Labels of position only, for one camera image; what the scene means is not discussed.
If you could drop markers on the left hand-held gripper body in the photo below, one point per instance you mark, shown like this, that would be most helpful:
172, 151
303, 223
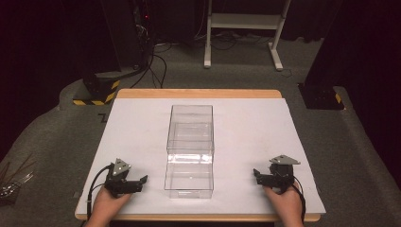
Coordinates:
119, 186

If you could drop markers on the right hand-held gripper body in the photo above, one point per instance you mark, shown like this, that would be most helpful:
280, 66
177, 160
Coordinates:
282, 176

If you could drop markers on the clear plastic drawer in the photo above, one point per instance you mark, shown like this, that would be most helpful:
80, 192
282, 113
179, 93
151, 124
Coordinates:
189, 179

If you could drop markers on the clear plastic drawer case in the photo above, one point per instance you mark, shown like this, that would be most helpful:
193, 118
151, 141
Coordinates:
190, 126

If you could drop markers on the person's left hand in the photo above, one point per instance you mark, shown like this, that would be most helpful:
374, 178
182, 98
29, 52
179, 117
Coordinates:
105, 208

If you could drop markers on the person's right hand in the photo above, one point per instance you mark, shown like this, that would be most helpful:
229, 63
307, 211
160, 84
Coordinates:
287, 208

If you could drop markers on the white table mat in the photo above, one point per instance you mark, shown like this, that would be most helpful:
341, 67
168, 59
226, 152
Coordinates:
252, 135

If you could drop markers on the black stand base yellow mark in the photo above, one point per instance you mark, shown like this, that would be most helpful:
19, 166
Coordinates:
320, 96

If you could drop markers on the black yellow striped stand base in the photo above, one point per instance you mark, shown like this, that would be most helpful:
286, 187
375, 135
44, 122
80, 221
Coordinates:
101, 94

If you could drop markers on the wooden table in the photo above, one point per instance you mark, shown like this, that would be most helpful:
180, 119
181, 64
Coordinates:
198, 93

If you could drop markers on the black equipment column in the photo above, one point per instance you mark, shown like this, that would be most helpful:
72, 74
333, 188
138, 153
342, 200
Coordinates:
126, 31

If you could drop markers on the white metal stand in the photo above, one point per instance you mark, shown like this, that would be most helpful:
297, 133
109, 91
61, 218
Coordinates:
246, 21

